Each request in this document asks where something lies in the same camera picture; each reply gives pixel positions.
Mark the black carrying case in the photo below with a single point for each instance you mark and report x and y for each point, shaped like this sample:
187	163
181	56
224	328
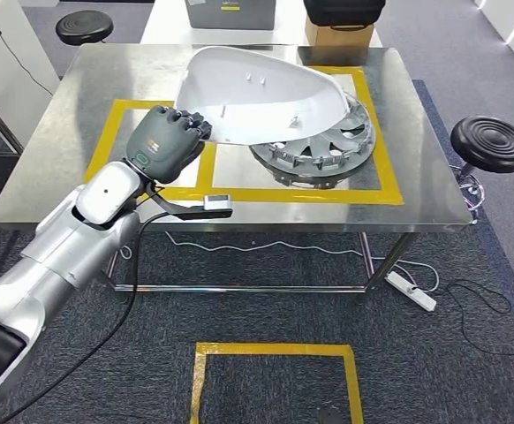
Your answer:
344	12

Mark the yellow tape frame on workbench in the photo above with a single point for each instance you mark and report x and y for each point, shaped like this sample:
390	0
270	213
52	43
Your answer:
305	196

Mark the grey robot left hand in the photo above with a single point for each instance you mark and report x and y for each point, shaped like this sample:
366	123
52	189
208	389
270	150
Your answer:
162	143

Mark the white power strip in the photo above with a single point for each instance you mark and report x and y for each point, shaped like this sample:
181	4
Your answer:
412	291

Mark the yellow floor tape square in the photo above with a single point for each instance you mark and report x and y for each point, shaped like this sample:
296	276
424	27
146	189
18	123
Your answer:
274	349

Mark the grey equipment box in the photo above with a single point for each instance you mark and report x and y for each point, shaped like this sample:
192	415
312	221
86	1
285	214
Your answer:
230	16

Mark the grey wheel hubcap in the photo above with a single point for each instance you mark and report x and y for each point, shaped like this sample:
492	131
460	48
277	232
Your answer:
319	161

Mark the white table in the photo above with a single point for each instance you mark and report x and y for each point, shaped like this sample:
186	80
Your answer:
164	26

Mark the black round stool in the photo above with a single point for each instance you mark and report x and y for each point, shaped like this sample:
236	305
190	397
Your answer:
491	143
85	26

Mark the stainless steel workbench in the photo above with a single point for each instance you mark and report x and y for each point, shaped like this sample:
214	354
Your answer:
424	175

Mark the white desk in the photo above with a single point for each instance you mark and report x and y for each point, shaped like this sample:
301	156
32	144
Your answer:
0	76

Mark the white curved plastic part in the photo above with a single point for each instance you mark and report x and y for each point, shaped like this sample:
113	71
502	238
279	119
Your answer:
261	99

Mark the brown cardboard box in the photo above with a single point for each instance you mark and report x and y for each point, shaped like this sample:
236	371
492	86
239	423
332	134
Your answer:
338	36

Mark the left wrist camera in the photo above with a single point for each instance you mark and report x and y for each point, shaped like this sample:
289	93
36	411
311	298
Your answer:
217	205

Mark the black robot right foot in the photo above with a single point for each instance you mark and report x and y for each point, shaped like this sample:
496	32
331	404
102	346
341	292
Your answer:
329	415

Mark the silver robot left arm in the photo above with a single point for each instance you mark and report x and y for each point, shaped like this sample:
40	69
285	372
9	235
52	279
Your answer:
62	251

